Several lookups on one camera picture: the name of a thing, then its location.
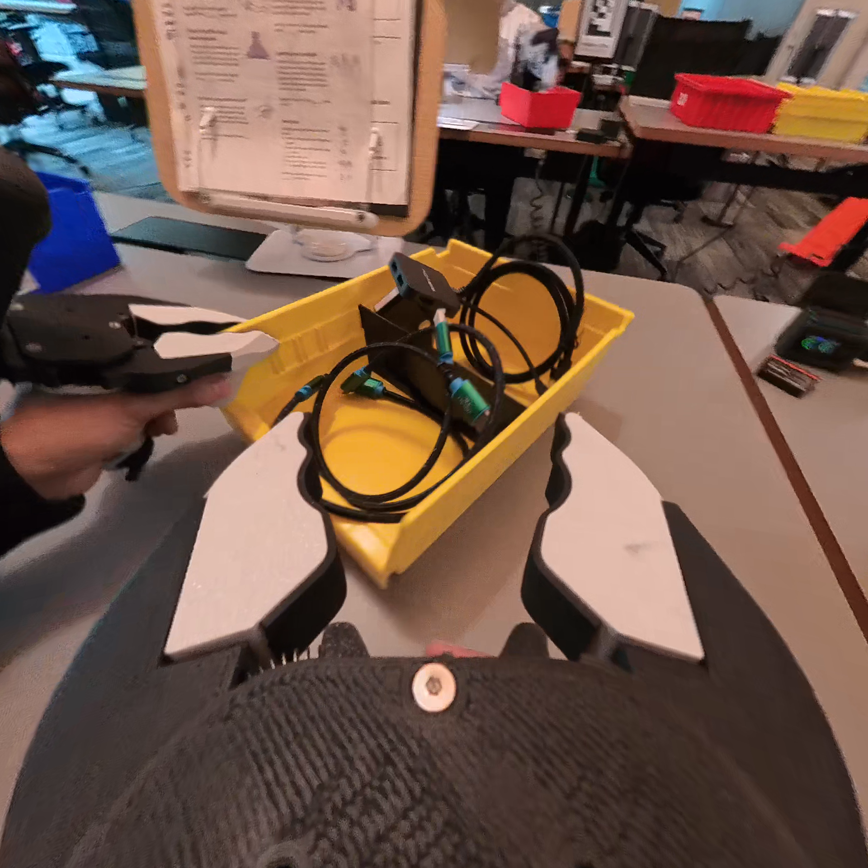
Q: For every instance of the small framed marker poster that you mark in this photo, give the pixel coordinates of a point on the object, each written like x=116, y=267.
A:
x=600, y=24

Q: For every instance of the red plastic bin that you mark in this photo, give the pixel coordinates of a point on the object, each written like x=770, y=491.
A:
x=729, y=105
x=539, y=105

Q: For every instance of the small red black tool set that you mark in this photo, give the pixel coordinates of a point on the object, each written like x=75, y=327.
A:
x=786, y=376

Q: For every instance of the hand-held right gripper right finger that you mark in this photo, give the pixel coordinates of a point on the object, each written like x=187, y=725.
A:
x=610, y=542

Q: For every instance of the black bin divider plate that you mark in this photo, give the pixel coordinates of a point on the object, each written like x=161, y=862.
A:
x=400, y=320

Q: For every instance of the blue plastic bin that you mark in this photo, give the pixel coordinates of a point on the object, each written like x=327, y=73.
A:
x=68, y=237

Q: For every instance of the square black usb hub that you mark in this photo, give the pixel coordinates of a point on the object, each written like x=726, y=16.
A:
x=424, y=279

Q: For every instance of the orange folded object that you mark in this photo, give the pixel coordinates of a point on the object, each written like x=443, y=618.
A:
x=827, y=234

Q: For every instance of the yellow plastic bin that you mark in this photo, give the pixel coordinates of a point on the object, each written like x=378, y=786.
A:
x=824, y=115
x=366, y=447

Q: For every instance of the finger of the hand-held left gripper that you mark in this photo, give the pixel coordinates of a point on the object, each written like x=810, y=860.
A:
x=183, y=317
x=217, y=346

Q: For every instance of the wooden instruction board stand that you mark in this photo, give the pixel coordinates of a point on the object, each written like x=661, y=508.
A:
x=285, y=102

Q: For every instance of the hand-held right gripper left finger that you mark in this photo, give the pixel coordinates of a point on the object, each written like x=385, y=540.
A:
x=258, y=542

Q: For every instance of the person's left hand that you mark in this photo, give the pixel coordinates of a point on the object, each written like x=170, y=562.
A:
x=74, y=441

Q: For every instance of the black open tool case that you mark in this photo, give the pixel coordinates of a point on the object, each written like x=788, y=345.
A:
x=824, y=339

